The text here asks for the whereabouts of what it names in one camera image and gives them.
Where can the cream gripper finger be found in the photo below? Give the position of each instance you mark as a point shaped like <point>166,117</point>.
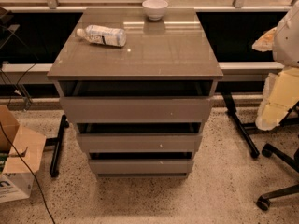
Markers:
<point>265,42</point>
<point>280,94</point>

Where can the grey bottom drawer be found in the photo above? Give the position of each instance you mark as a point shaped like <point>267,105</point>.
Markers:
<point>141,163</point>

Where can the grey drawer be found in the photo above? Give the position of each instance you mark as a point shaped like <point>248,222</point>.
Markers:
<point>137,101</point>
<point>139,137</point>
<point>141,163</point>

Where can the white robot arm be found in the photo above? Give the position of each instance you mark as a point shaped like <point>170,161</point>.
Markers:
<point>285,48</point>

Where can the grey drawer cabinet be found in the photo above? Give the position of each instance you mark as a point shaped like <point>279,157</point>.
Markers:
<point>174,48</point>

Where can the grey middle drawer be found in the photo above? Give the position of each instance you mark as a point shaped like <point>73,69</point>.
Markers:
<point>139,137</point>

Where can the grey top drawer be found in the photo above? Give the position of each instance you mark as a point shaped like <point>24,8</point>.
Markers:
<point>137,101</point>

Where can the black right table leg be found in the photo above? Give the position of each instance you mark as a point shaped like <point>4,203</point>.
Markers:
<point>242,127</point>

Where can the black table leg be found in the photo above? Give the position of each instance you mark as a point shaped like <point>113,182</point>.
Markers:
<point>56,143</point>
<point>242,127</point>

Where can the white ceramic bowl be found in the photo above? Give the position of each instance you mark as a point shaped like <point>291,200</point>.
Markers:
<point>155,9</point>

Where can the white plastic bottle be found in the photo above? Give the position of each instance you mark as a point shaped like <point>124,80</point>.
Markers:
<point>102,35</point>

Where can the black left table leg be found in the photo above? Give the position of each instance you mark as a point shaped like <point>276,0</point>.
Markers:
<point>56,143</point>

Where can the cardboard box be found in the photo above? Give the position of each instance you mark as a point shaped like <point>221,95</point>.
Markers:
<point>21,152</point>

